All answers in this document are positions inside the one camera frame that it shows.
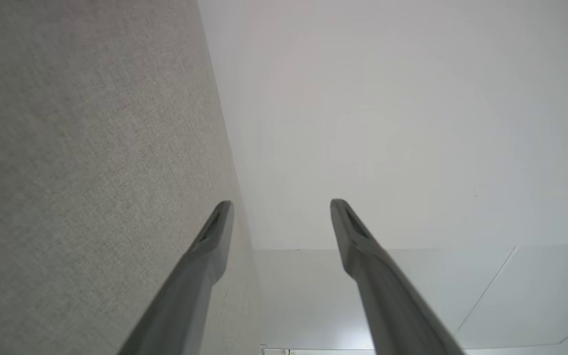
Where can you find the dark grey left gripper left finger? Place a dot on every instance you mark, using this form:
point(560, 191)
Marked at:
point(190, 286)

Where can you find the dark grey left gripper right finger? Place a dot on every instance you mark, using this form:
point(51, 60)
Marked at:
point(387, 296)

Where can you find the grey fabric sofa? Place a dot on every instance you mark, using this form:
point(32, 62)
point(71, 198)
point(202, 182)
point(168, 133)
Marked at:
point(77, 158)

